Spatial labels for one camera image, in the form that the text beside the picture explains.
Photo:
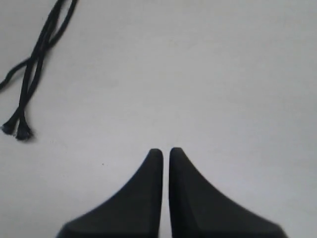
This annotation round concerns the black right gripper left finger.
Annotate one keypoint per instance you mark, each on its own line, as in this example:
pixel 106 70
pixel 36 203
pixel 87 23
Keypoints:
pixel 133 212

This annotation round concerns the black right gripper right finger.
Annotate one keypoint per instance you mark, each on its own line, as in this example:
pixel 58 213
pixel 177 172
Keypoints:
pixel 199 210

